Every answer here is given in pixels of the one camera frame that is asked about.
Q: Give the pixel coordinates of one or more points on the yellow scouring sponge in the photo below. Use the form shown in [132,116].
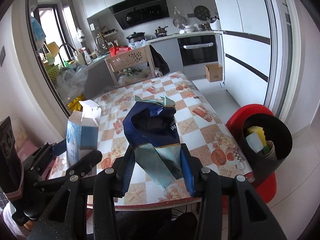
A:
[260,133]

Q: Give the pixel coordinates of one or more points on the black built-in oven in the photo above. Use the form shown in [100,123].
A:
[198,49]

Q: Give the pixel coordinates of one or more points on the blue white carton box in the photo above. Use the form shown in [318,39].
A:
[82,131]

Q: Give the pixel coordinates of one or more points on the black wok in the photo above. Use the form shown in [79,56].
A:
[136,37]

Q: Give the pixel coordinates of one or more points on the dark blue teal pouch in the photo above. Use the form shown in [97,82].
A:
[151,130]

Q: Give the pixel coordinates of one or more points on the clear plastic bag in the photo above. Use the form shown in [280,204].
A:
[71,83]

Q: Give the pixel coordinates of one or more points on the black faucet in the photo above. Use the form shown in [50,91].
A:
[69,50]

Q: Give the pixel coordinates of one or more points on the black jacket on rack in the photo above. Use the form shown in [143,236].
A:
[159,62]

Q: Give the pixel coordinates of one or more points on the gold foil bag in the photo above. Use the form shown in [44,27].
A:
[75,105]

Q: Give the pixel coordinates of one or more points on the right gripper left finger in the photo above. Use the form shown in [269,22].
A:
[112,182]

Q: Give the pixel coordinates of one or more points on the steel pot on stove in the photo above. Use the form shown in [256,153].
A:
[161,31]

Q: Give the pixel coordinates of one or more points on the white rice cooker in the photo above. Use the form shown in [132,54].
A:
[214,23]

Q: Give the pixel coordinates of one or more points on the paper cup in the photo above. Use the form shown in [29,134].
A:
[268,152]

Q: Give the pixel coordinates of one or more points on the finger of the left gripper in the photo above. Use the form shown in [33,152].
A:
[81,169]
[44,155]

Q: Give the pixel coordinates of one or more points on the white refrigerator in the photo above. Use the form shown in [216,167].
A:
[247,49]

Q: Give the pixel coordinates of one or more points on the black trash bin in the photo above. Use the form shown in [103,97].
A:
[278,145]

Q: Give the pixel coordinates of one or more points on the coconut water bottle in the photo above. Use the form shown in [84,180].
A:
[254,143]

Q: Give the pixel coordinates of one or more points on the floral checkered tablecloth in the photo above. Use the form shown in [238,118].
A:
[198,125]

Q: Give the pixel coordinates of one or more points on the black range hood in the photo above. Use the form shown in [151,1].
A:
[130,13]

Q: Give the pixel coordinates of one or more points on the red plastic basket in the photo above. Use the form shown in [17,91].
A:
[119,50]

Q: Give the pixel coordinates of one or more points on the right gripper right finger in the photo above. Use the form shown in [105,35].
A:
[202,182]

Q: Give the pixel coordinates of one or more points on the cardboard box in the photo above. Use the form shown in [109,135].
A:
[214,72]

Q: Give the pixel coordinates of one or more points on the hanging black egg pan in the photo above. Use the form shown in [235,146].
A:
[201,12]

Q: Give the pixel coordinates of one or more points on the beige plastic shelf rack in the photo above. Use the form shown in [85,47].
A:
[130,59]

